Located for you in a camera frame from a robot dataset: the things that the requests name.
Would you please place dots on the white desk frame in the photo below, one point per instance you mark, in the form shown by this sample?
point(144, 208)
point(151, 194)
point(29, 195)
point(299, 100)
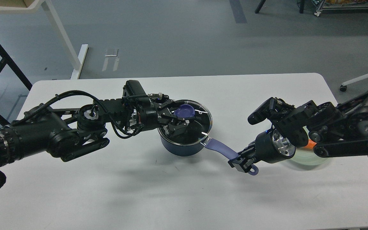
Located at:
point(31, 6)

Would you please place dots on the glass lid purple knob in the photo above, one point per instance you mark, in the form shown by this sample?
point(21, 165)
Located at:
point(200, 128)

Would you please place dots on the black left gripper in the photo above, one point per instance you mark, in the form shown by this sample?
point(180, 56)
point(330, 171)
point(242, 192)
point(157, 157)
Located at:
point(145, 115)

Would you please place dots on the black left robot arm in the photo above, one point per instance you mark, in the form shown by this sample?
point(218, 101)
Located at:
point(72, 124)

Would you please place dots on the black stand leg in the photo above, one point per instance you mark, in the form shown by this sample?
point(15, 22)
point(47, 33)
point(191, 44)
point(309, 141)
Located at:
point(300, 3)

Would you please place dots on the orange toy carrot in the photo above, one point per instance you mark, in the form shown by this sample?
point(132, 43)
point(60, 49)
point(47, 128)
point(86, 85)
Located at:
point(310, 144)

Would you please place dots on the white office chair base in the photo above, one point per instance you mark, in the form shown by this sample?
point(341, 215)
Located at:
point(343, 86)

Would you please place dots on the pale green glass plate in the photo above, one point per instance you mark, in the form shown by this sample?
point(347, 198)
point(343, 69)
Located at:
point(307, 158)

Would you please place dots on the metal wheeled cart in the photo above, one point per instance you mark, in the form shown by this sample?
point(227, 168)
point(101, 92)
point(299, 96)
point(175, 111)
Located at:
point(322, 5)

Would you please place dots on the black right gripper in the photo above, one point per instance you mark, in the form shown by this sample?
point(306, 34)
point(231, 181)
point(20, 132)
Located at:
point(269, 146)

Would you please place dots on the dark blue saucepan purple handle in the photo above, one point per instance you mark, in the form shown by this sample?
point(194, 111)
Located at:
point(209, 143)

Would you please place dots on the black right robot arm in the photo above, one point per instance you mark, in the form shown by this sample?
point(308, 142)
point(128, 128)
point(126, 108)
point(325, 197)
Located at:
point(337, 131)

